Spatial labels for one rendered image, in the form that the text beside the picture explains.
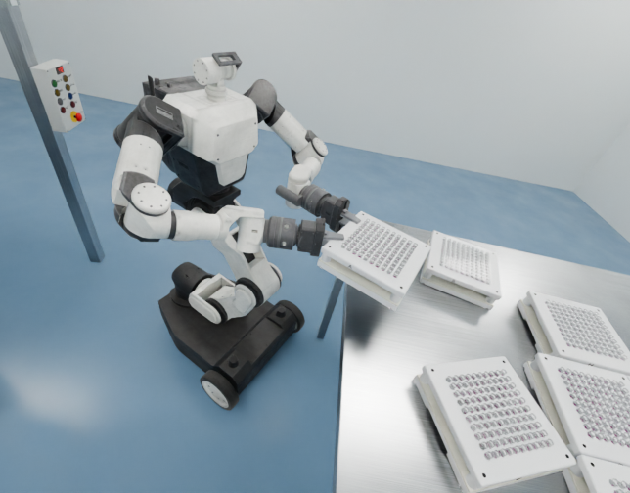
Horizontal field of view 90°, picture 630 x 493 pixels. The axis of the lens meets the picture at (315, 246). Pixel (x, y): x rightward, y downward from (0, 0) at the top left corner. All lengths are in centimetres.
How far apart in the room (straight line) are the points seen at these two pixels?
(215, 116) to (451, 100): 358
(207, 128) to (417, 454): 96
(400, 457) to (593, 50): 451
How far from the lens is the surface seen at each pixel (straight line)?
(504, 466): 85
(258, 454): 165
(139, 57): 454
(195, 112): 100
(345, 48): 399
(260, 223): 85
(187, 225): 78
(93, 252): 234
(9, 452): 187
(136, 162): 84
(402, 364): 92
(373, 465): 80
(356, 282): 85
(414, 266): 90
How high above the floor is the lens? 159
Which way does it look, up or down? 40 degrees down
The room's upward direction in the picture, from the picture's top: 14 degrees clockwise
